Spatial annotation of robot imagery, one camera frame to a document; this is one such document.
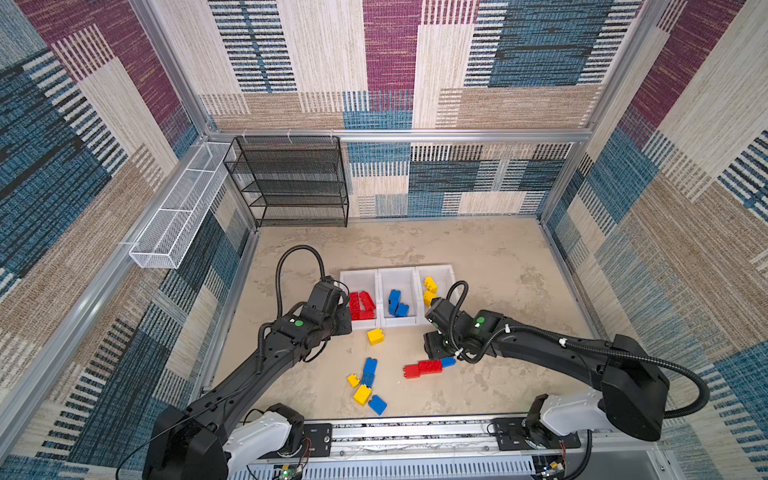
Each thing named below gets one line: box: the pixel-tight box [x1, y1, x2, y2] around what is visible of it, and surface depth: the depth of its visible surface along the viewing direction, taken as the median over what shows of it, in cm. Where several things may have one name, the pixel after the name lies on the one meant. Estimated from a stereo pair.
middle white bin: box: [377, 266, 419, 328], surface depth 96 cm
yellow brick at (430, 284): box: [423, 276, 439, 293], surface depth 101 cm
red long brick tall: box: [349, 292, 361, 321], surface depth 96 cm
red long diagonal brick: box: [359, 290, 376, 311], surface depth 96 cm
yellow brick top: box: [367, 328, 385, 346], surface depth 91 cm
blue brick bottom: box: [368, 395, 387, 416], surface depth 80 cm
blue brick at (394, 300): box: [388, 289, 402, 316], surface depth 97 cm
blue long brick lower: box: [360, 357, 378, 388], surface depth 86 cm
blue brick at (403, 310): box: [395, 302, 410, 317], surface depth 95 cm
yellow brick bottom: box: [353, 384, 372, 407], surface depth 80 cm
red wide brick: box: [418, 359, 443, 374], surface depth 85 cm
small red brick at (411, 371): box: [402, 364, 421, 379], surface depth 85 cm
